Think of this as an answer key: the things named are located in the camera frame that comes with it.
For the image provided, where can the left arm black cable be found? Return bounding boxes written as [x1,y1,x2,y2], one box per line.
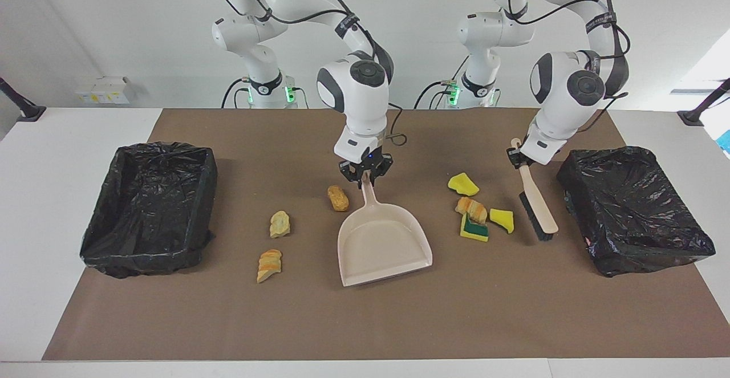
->
[493,0,631,135]

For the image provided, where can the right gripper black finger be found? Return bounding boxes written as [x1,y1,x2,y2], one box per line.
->
[339,161,363,188]
[365,155,395,188]

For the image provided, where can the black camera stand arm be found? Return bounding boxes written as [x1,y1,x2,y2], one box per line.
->
[678,78,730,127]
[0,77,46,123]

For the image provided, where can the beige plastic dustpan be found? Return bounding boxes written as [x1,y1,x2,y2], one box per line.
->
[337,172,433,287]

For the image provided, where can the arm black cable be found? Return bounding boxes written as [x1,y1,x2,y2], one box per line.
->
[214,0,409,147]
[493,0,631,135]

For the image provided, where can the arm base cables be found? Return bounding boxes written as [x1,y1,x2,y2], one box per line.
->
[221,77,309,109]
[413,53,474,110]

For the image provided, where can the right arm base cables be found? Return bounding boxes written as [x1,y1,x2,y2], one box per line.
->
[221,77,309,109]

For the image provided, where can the green and yellow sponge piece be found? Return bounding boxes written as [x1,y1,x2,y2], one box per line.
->
[460,214,490,243]

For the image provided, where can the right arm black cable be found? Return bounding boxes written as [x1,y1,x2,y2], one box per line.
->
[214,0,409,147]

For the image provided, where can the brown oval bread loaf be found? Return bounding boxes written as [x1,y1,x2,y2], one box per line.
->
[327,185,350,212]

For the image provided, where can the black bag lined bin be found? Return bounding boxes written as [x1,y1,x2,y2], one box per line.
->
[80,142,218,279]
[556,146,716,278]

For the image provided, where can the pale bread piece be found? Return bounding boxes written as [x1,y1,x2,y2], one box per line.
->
[269,210,291,239]

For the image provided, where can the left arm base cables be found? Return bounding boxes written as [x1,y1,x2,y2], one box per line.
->
[413,53,474,110]

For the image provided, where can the orange striped bread piece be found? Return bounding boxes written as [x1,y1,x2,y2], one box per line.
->
[455,197,488,225]

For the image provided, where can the beige hand brush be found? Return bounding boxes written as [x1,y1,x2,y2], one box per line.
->
[510,137,558,242]

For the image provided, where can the tan croissant end piece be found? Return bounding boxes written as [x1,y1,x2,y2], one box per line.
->
[256,249,283,284]

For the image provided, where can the white wall outlet box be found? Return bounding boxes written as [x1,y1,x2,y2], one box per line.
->
[74,76,133,105]

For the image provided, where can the brown table mat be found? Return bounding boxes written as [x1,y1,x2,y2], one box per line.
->
[42,108,730,361]

